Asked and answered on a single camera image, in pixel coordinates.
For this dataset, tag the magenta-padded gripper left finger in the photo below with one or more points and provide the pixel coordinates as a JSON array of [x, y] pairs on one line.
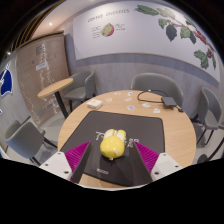
[[56, 163]]

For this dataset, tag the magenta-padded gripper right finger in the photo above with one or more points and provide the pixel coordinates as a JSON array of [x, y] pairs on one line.
[[164, 165]]

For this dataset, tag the black mouse pad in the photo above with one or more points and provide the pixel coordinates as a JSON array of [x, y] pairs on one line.
[[140, 126]]

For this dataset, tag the small white sticker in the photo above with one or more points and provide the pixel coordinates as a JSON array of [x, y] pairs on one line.
[[108, 99], [127, 99], [156, 110], [146, 105]]

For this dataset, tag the small black adapter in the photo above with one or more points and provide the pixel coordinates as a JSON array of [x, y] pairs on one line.
[[180, 109]]

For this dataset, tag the small bluish sticker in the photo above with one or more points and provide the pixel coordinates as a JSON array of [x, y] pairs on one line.
[[131, 107]]

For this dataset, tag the small white box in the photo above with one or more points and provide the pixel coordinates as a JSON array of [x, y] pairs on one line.
[[94, 103]]

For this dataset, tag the grey armchair with black legs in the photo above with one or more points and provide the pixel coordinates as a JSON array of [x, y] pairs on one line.
[[213, 110]]

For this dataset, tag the small round wooden table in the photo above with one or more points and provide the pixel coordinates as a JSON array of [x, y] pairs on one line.
[[55, 86]]

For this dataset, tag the wide grey armchair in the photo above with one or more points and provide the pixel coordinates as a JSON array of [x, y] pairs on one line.
[[156, 83]]

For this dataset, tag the brown wall board with text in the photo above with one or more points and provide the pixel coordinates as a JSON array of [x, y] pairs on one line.
[[40, 73]]

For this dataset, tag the blue wall sign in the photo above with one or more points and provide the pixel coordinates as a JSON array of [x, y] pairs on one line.
[[6, 83]]

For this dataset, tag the leaf and berry wall mural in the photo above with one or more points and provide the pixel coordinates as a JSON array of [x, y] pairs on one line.
[[143, 33]]

